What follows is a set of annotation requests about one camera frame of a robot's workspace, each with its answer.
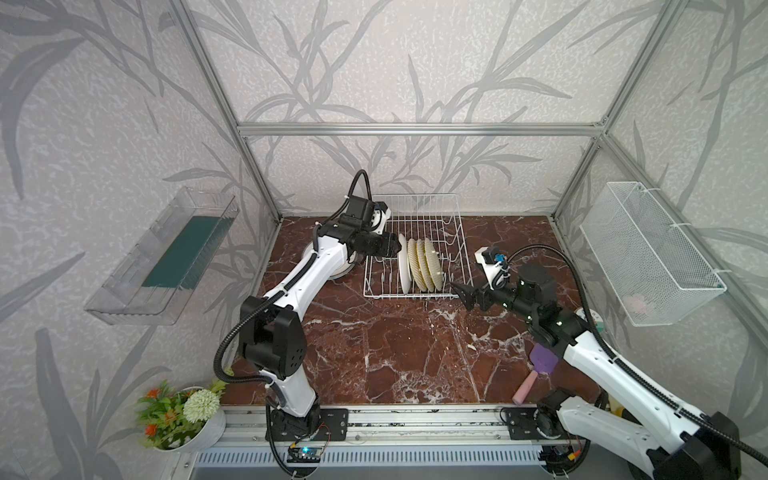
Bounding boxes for white mesh wall basket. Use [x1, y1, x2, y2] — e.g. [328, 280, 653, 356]
[580, 181, 727, 327]

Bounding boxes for pink object in basket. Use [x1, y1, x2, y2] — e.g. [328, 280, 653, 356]
[622, 294, 655, 318]

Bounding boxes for green mat in shelf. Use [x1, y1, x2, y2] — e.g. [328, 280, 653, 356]
[142, 216, 234, 290]

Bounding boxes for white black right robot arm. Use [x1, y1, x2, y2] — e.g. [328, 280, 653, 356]
[451, 247, 767, 479]

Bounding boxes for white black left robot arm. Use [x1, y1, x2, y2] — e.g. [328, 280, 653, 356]
[213, 169, 402, 441]

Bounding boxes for potted artificial flowers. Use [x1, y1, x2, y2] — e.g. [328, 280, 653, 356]
[136, 380, 226, 453]

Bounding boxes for white wire dish rack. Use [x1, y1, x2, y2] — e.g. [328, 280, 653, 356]
[363, 193, 473, 299]

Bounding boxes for purple pink spatula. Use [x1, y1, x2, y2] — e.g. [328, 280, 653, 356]
[512, 344, 559, 405]

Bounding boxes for small round patterned dish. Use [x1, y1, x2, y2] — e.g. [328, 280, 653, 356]
[575, 307, 604, 332]

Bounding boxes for beige patterned plate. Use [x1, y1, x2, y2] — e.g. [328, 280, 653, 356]
[407, 239, 427, 292]
[424, 239, 444, 292]
[416, 239, 435, 292]

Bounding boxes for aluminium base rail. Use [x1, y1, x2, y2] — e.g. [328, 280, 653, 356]
[161, 403, 697, 480]

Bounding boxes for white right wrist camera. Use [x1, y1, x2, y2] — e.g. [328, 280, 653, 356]
[475, 246, 510, 290]

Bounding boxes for clear plastic wall shelf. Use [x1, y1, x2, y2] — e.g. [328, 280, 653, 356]
[85, 187, 239, 326]

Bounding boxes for green lit circuit board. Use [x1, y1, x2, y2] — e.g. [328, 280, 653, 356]
[287, 444, 326, 465]

